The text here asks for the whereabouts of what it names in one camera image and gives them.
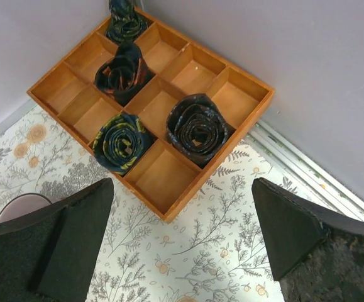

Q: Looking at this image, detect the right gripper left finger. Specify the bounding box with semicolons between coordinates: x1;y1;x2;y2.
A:
0;178;114;301

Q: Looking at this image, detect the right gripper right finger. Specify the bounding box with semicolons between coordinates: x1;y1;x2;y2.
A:
251;178;364;301

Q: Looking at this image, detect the purple mug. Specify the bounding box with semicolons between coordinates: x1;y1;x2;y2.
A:
0;193;52;223

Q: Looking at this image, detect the floral tablecloth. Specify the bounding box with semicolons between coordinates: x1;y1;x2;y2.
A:
0;107;364;301

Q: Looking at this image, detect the black item in box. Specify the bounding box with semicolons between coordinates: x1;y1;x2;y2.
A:
166;93;234;168
92;113;154;176
94;41;155;106

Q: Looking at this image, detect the orange compartment box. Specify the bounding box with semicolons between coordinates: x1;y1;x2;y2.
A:
28;12;275;223

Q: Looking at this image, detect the black item on box corner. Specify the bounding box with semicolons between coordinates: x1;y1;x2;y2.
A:
106;0;148;45

